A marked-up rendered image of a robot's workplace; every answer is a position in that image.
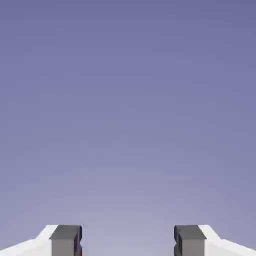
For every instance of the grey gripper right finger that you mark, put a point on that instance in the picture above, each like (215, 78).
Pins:
(190, 242)

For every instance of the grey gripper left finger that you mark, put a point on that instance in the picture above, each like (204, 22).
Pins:
(64, 242)

